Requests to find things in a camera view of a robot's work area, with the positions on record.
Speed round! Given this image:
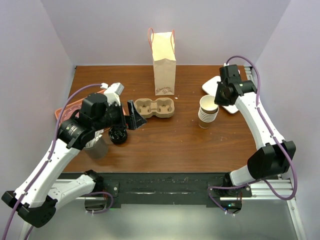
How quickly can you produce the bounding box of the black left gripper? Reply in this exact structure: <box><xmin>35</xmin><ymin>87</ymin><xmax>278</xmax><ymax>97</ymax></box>
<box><xmin>93</xmin><ymin>99</ymin><xmax>147</xmax><ymax>131</ymax></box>

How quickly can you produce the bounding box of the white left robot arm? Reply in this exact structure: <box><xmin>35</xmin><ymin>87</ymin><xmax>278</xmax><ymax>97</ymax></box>
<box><xmin>1</xmin><ymin>82</ymin><xmax>147</xmax><ymax>228</ymax></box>

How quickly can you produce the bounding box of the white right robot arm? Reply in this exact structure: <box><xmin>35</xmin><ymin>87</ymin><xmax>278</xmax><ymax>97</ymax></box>
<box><xmin>214</xmin><ymin>64</ymin><xmax>296</xmax><ymax>197</ymax></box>

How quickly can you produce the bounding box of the brown paper takeout bag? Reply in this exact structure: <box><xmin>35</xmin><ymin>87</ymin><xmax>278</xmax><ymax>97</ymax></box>
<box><xmin>147</xmin><ymin>27</ymin><xmax>176</xmax><ymax>96</ymax></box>

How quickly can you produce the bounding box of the white rectangular tray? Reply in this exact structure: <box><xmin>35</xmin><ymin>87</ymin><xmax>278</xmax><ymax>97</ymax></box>
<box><xmin>201</xmin><ymin>75</ymin><xmax>239</xmax><ymax>114</ymax></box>

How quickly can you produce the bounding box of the stack of black lids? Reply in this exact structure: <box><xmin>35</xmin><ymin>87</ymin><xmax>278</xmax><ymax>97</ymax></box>
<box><xmin>108</xmin><ymin>126</ymin><xmax>128</xmax><ymax>145</ymax></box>

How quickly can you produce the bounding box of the stack of paper cups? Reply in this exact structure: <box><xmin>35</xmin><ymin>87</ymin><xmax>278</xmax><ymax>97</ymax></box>
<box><xmin>198</xmin><ymin>95</ymin><xmax>220</xmax><ymax>129</ymax></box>

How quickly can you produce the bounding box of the cardboard two-cup carrier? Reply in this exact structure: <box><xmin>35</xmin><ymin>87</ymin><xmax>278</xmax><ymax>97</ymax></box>
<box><xmin>134</xmin><ymin>97</ymin><xmax>175</xmax><ymax>119</ymax></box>

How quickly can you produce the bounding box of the grey cup with stirrers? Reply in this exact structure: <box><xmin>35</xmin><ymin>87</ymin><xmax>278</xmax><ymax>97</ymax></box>
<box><xmin>83</xmin><ymin>134</ymin><xmax>108</xmax><ymax>160</ymax></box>

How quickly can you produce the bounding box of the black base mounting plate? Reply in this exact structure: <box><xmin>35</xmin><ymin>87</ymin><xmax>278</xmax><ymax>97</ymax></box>
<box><xmin>99</xmin><ymin>172</ymin><xmax>252</xmax><ymax>208</ymax></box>

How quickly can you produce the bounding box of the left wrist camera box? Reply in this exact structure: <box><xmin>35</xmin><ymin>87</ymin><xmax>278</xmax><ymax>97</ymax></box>
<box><xmin>106</xmin><ymin>82</ymin><xmax>124</xmax><ymax>96</ymax></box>

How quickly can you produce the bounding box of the aluminium frame rail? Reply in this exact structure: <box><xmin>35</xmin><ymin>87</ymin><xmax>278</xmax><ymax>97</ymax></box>
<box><xmin>54</xmin><ymin>65</ymin><xmax>308</xmax><ymax>240</ymax></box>

